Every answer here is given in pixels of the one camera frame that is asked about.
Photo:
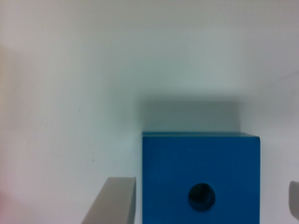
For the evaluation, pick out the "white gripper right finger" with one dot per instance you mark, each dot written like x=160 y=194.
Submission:
x=294 y=199

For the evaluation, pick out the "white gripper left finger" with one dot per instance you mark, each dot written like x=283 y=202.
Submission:
x=115 y=203

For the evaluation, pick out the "blue block with hole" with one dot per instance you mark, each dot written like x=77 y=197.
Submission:
x=201 y=178

